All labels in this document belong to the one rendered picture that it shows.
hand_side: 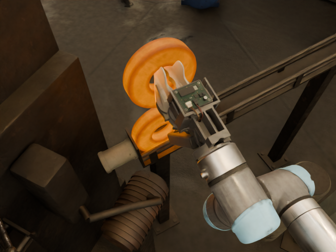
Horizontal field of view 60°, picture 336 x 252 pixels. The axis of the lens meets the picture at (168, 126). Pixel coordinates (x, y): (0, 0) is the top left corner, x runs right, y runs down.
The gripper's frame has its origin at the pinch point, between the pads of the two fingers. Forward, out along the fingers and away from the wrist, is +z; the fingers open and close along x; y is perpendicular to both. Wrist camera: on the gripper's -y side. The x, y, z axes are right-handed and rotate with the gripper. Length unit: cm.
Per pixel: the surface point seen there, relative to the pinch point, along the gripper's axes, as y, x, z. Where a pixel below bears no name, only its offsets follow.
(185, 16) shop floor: -122, -88, 101
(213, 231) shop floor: -85, -17, -39
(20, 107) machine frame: -7.5, 27.8, 6.8
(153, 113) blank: -14.0, 1.9, -3.1
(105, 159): -22.5, 15.9, -6.2
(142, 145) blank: -22.2, 6.2, -6.8
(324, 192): -31, -38, -40
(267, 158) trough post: -89, -62, -22
